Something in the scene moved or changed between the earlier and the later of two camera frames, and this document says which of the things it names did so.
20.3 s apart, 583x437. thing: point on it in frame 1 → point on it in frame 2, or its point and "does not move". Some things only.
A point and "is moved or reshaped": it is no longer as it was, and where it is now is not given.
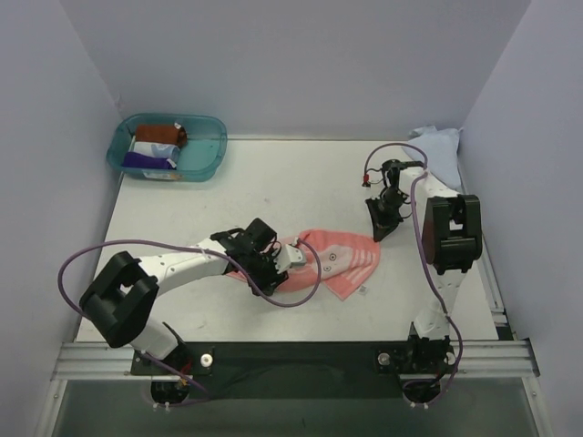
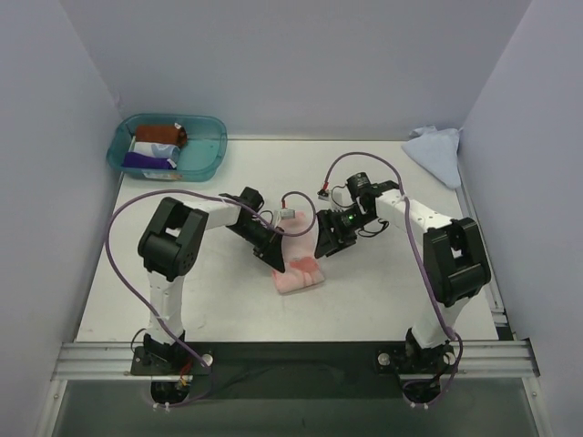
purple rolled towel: x=132 y=159 does not move
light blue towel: x=441 y=147 does not move
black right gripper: x=382 y=215 → x=336 y=235
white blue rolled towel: x=157 y=149 does not move
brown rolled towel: x=161 y=133 does not move
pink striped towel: x=348 y=262 is moved or reshaped
